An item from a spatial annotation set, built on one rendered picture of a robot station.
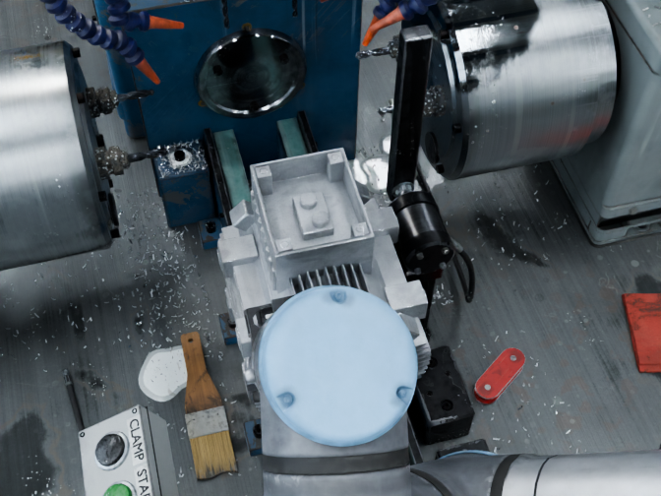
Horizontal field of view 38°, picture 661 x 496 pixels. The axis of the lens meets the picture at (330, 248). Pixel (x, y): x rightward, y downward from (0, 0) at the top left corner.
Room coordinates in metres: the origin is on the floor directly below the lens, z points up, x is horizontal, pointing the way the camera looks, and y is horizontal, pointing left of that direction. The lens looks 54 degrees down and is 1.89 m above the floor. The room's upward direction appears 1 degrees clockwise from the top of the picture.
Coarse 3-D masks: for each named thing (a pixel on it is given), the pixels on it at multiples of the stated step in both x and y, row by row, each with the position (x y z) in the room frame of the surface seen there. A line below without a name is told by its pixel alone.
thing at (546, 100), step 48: (480, 0) 0.88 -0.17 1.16; (528, 0) 0.88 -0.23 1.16; (576, 0) 0.88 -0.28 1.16; (384, 48) 0.90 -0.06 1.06; (432, 48) 0.86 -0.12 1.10; (480, 48) 0.82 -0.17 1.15; (528, 48) 0.82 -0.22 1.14; (576, 48) 0.83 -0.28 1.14; (432, 96) 0.81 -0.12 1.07; (480, 96) 0.78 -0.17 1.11; (528, 96) 0.79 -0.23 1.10; (576, 96) 0.80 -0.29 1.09; (432, 144) 0.81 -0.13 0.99; (480, 144) 0.76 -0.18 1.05; (528, 144) 0.77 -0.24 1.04; (576, 144) 0.79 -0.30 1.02
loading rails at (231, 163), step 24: (288, 120) 0.92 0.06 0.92; (216, 144) 0.87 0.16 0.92; (288, 144) 0.87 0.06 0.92; (312, 144) 0.87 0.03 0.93; (216, 168) 0.82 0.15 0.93; (240, 168) 0.83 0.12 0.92; (216, 192) 0.81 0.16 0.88; (240, 192) 0.79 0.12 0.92; (216, 240) 0.78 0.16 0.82; (408, 408) 0.53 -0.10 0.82; (408, 432) 0.44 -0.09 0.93
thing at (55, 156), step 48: (48, 48) 0.80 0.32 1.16; (0, 96) 0.71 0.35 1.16; (48, 96) 0.72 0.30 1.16; (96, 96) 0.80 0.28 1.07; (0, 144) 0.67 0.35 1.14; (48, 144) 0.67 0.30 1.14; (96, 144) 0.76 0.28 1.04; (0, 192) 0.63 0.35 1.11; (48, 192) 0.64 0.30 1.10; (96, 192) 0.65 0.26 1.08; (0, 240) 0.61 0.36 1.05; (48, 240) 0.62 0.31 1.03; (96, 240) 0.64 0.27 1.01
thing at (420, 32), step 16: (400, 32) 0.73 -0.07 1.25; (416, 32) 0.72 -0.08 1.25; (400, 48) 0.72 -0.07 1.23; (416, 48) 0.72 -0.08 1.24; (400, 64) 0.72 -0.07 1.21; (416, 64) 0.72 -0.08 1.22; (400, 80) 0.71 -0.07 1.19; (416, 80) 0.72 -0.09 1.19; (400, 96) 0.71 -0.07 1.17; (416, 96) 0.72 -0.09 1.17; (400, 112) 0.71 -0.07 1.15; (416, 112) 0.72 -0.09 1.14; (400, 128) 0.71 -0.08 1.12; (416, 128) 0.72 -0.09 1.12; (400, 144) 0.71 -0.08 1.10; (416, 144) 0.72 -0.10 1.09; (400, 160) 0.71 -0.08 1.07; (416, 160) 0.72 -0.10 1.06; (400, 176) 0.71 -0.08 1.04
